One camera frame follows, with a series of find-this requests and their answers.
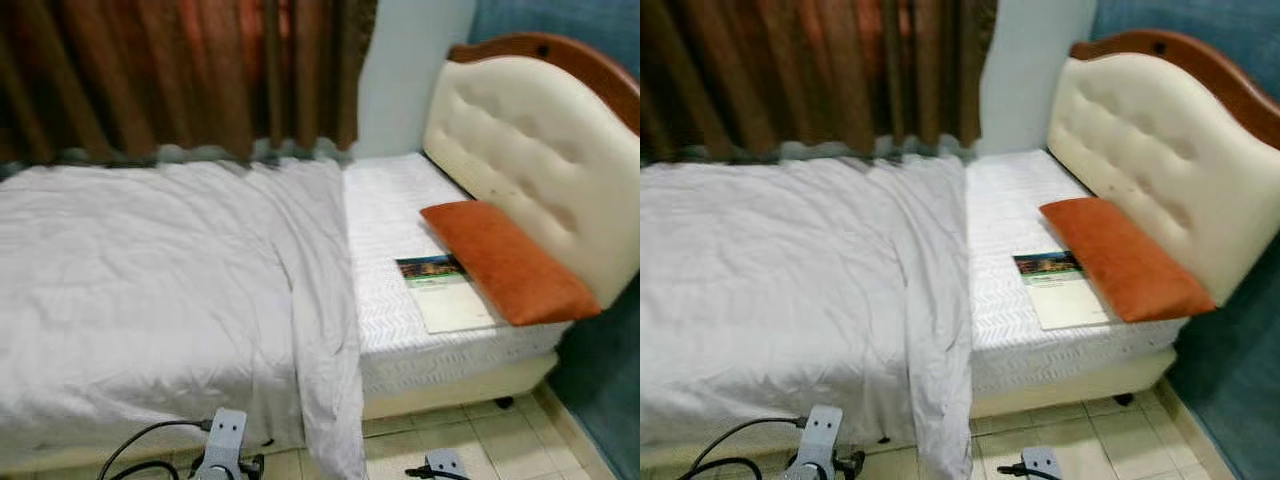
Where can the cream bed base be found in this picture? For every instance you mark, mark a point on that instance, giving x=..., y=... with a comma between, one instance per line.
x=1070, y=380
x=450, y=385

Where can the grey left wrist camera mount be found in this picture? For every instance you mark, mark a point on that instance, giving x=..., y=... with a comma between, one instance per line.
x=226, y=435
x=822, y=432

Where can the mattress with white patterned sheet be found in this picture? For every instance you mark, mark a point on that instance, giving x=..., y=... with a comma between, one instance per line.
x=1005, y=290
x=390, y=290

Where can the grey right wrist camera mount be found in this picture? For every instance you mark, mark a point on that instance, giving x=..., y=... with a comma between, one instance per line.
x=446, y=466
x=1042, y=464

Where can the black bed foot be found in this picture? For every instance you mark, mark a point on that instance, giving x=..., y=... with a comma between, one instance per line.
x=1125, y=398
x=502, y=402

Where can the brown wooden headboard frame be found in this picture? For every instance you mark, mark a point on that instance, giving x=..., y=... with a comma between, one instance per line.
x=1190, y=55
x=570, y=55

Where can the grey bed blanket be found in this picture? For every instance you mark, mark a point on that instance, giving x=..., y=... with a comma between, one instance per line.
x=780, y=290
x=150, y=290

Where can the brown curtain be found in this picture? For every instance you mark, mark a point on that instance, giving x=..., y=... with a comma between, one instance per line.
x=170, y=70
x=800, y=70

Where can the orange pillow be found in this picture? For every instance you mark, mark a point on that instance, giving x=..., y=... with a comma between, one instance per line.
x=510, y=262
x=1125, y=260

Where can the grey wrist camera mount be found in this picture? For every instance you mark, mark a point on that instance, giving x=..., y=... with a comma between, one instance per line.
x=226, y=435
x=822, y=432
x=446, y=466
x=1042, y=464

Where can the cream tufted headboard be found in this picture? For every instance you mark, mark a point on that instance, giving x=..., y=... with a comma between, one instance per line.
x=530, y=140
x=1160, y=140

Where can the white book with city photo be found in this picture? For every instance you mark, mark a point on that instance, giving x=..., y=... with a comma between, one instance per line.
x=450, y=298
x=1065, y=295

